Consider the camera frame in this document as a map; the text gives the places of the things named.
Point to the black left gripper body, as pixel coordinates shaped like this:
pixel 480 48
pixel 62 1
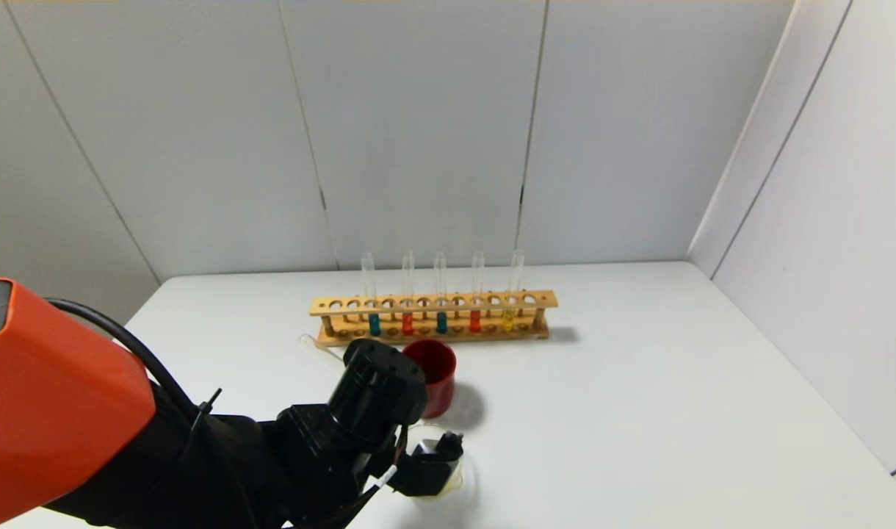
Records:
pixel 385 470

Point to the test tube with yellow pigment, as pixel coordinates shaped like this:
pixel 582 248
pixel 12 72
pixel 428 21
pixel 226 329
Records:
pixel 508 320
pixel 316 345

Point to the test tube with blue pigment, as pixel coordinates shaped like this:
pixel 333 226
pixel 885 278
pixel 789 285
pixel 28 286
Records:
pixel 441 323
pixel 374 325

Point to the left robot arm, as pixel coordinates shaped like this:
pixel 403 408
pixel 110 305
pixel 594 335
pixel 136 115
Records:
pixel 51 411

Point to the wooden test tube rack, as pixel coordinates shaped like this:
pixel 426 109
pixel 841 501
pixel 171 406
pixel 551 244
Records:
pixel 433 338

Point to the test tube with red pigment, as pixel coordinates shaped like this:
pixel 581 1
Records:
pixel 407 324
pixel 475 322

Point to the red plastic cup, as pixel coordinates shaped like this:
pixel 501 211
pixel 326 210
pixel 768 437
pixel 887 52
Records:
pixel 437 382

